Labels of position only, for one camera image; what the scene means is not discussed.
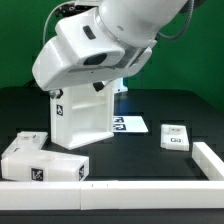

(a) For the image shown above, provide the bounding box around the white marker sheet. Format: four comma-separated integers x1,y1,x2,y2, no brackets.
113,116,148,133

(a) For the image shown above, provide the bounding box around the white cabinet top block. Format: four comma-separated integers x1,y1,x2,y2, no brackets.
1,150,89,182

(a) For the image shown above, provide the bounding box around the white front fence bar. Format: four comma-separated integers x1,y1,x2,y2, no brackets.
0,181,224,210

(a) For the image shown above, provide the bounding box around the black camera stand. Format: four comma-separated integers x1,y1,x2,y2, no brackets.
54,0,102,17

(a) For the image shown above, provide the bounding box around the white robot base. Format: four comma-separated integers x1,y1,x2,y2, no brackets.
114,78,128,94

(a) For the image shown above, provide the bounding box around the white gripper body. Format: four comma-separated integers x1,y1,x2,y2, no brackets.
32,36,152,91

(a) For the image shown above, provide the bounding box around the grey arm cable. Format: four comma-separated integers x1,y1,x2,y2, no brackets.
156,0,196,43

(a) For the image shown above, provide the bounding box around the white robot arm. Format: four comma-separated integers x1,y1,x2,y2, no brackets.
32,0,195,91

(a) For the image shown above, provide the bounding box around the white cabinet body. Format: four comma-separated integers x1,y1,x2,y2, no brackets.
50,82,114,150

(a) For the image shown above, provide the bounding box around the white cabinet door panel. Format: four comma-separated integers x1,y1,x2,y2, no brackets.
1,131,48,158
160,124,189,151

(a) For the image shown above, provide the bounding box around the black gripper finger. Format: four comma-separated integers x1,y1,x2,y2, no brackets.
93,82,106,92
49,89,63,99

